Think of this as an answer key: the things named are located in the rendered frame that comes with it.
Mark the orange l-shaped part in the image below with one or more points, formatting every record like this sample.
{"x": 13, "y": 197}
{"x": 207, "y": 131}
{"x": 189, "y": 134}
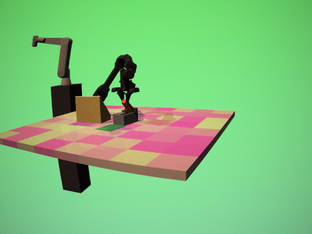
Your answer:
{"x": 128, "y": 106}

